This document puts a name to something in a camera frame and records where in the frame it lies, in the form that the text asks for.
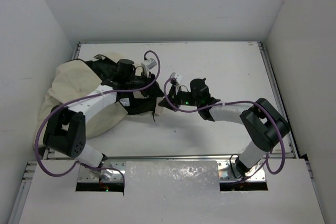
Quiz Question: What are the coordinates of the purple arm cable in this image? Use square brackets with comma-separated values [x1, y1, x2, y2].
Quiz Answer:
[163, 77, 287, 180]
[34, 50, 161, 187]

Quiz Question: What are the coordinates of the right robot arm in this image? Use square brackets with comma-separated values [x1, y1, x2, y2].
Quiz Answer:
[159, 74, 291, 177]

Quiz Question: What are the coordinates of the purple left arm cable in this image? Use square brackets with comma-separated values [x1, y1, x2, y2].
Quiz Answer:
[34, 50, 161, 187]

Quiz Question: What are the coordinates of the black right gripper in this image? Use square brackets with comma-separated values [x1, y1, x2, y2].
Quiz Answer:
[159, 84, 201, 112]

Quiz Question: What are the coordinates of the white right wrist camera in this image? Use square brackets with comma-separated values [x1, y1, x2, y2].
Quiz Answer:
[170, 72, 183, 87]

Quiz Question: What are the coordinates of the white foreground cover panel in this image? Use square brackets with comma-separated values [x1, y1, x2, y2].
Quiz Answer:
[20, 159, 324, 223]

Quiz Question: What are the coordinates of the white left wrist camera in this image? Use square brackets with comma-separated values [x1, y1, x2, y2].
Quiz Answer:
[141, 58, 157, 75]

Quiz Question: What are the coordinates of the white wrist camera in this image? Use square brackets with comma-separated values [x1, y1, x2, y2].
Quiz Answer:
[141, 58, 157, 75]
[170, 72, 183, 87]

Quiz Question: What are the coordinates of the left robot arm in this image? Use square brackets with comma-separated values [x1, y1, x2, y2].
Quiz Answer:
[35, 55, 164, 169]

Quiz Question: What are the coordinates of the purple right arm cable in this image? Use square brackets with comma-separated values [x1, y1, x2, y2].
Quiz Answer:
[163, 77, 287, 180]

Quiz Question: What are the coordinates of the cream jacket with black lining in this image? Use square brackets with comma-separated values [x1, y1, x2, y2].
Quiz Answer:
[39, 54, 165, 138]

